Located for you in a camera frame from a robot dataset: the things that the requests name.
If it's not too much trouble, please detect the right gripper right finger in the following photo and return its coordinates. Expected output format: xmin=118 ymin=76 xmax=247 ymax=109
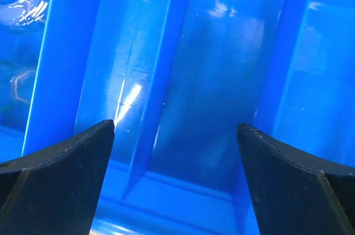
xmin=236 ymin=123 xmax=354 ymax=234

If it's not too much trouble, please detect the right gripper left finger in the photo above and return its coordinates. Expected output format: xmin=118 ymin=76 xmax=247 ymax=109
xmin=1 ymin=120 xmax=115 ymax=234

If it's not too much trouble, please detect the blue compartment bin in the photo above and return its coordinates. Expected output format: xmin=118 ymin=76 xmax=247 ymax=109
xmin=1 ymin=0 xmax=354 ymax=234

